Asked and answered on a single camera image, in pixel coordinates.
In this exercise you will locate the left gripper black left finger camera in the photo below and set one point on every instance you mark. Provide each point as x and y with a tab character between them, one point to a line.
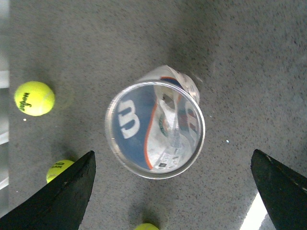
59	205

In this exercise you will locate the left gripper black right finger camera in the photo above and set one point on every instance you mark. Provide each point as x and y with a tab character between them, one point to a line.
282	190

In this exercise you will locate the clear tennis ball can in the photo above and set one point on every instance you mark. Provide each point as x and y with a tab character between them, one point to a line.
155	127

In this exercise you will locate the tennis ball plain seam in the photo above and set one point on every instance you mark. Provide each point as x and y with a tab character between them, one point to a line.
57	168

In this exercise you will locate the tennis ball near left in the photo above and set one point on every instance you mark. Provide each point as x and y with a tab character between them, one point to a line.
146	226

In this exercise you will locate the tennis ball by curtain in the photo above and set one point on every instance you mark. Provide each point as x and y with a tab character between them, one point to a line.
34	98

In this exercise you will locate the white pleated curtain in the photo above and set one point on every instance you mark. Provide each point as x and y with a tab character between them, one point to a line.
4	106

